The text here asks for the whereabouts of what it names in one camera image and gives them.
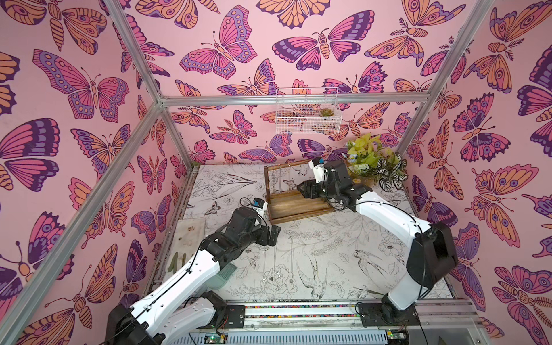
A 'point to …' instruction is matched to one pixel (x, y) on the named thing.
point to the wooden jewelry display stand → (289, 205)
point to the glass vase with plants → (369, 162)
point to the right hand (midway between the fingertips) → (305, 183)
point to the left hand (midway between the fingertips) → (271, 224)
